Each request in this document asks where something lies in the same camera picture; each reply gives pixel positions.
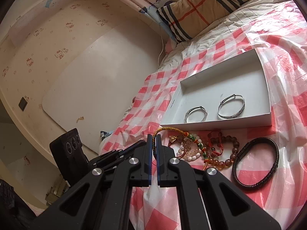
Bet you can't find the red cord pendant bracelet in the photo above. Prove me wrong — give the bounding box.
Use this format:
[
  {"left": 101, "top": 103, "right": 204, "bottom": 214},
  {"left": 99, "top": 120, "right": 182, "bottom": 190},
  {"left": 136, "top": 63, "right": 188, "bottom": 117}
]
[{"left": 168, "top": 129, "right": 225, "bottom": 161}]

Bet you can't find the black braided leather bracelet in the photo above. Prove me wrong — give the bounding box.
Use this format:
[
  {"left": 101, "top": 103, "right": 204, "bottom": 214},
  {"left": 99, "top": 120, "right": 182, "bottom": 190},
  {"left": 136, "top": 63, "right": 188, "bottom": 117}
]
[{"left": 231, "top": 137, "right": 281, "bottom": 191}]

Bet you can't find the large silver bangle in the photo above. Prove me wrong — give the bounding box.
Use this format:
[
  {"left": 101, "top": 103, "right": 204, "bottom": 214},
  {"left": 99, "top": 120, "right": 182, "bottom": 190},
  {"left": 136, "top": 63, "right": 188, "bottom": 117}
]
[{"left": 217, "top": 94, "right": 246, "bottom": 119}]

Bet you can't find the white shallow cardboard tray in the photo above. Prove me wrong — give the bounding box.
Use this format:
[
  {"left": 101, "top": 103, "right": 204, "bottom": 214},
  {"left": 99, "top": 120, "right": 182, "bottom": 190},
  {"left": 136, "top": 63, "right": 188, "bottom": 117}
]
[{"left": 160, "top": 49, "right": 272, "bottom": 131}]

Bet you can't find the red white checkered plastic sheet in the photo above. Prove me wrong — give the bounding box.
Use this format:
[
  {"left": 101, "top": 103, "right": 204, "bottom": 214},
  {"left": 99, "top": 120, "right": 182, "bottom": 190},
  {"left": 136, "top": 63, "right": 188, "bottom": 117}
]
[{"left": 100, "top": 1, "right": 306, "bottom": 229}]

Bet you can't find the left plaid pillow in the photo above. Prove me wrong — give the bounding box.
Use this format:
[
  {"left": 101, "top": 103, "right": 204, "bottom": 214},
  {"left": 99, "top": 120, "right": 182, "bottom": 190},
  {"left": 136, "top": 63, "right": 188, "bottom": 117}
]
[{"left": 157, "top": 0, "right": 240, "bottom": 43}]

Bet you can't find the white wall panel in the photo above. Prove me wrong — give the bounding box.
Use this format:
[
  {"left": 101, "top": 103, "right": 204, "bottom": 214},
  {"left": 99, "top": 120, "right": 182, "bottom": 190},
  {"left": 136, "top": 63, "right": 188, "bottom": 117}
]
[{"left": 42, "top": 18, "right": 162, "bottom": 153}]

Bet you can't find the white charging cable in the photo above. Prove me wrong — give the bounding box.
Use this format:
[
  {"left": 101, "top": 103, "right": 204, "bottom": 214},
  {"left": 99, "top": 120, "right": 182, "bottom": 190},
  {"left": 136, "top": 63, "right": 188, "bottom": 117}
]
[{"left": 157, "top": 23, "right": 169, "bottom": 71}]

